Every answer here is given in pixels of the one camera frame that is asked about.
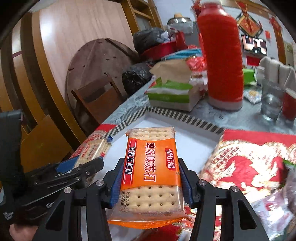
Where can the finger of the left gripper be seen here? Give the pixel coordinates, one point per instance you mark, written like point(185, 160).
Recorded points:
point(79, 174)
point(57, 169)

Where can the diamond fu wall decoration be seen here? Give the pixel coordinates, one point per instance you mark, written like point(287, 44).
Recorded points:
point(248, 25)

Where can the red thermos flask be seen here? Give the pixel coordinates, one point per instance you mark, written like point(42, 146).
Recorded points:
point(222, 50)

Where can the green tissue pack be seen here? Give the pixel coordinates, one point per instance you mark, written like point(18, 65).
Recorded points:
point(178, 84)

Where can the round wooden tabletop leaning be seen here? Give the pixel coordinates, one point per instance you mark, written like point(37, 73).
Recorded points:
point(94, 60)

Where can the black garbage bag lower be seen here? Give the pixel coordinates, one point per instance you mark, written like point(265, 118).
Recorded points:
point(135, 77)

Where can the steel pot on fridge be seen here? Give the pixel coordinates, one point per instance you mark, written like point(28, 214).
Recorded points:
point(180, 21)

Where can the black garbage bag upper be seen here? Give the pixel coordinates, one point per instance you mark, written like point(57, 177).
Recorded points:
point(146, 39)

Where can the red basin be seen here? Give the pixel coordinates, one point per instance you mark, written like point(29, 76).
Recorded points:
point(159, 51)

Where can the wooden chair left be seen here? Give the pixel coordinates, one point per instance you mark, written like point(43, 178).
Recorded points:
point(95, 102)

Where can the striped white shallow box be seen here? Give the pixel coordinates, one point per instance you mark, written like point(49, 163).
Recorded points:
point(195, 138)

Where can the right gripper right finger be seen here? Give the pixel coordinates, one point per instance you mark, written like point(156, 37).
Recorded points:
point(239, 220)

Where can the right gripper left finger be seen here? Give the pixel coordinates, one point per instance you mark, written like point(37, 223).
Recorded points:
point(62, 221)

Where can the clear drinking glass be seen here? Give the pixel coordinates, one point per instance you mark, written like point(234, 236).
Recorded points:
point(271, 100)

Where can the green box on table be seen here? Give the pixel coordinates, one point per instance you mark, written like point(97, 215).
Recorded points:
point(248, 76)

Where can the black garbage bag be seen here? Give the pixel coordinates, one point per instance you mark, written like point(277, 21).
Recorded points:
point(146, 39)
point(135, 77)

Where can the red mug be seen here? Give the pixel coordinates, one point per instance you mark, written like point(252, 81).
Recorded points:
point(289, 105)

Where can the wall television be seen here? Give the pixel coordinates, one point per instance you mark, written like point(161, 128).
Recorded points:
point(254, 45)

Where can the red-banded cracker pack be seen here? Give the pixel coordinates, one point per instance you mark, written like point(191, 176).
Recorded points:
point(91, 150)

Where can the grey garment on chair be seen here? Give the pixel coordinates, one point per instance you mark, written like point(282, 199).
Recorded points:
point(278, 73)

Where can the orange soda cracker pack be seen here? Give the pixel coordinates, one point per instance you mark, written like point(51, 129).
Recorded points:
point(151, 189)

